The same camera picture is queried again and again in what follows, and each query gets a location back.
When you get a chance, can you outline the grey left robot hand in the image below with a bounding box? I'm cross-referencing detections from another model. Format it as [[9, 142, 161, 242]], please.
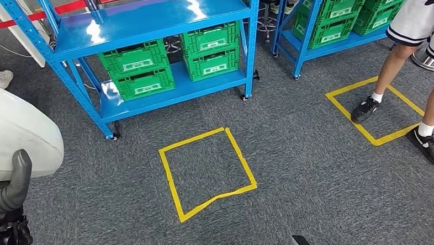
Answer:
[[0, 148, 35, 215]]

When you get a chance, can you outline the white curved plastic part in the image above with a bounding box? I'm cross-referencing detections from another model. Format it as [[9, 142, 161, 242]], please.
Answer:
[[0, 76, 66, 182]]

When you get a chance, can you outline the blue metal shelf rack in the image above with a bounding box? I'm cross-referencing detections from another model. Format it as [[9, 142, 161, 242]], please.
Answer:
[[0, 0, 268, 146], [269, 0, 421, 81]]

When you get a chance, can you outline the white panel board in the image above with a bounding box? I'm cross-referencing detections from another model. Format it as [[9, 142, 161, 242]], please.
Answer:
[[0, 0, 47, 70]]

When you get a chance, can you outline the yellow floor tape square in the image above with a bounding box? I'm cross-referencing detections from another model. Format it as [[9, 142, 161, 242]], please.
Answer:
[[157, 125, 260, 225], [324, 74, 427, 149]]

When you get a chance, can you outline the red barrier belt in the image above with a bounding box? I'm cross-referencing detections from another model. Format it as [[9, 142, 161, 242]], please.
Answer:
[[0, 0, 155, 34]]

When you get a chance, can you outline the black robot body piece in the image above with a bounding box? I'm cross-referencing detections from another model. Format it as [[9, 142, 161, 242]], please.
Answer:
[[291, 234, 316, 245]]

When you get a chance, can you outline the chrome round stool base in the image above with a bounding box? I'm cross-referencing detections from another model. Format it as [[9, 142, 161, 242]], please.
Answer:
[[410, 45, 434, 74]]

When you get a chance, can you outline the chrome stanchion post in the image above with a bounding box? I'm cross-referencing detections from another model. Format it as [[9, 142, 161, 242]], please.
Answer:
[[82, 0, 102, 12]]

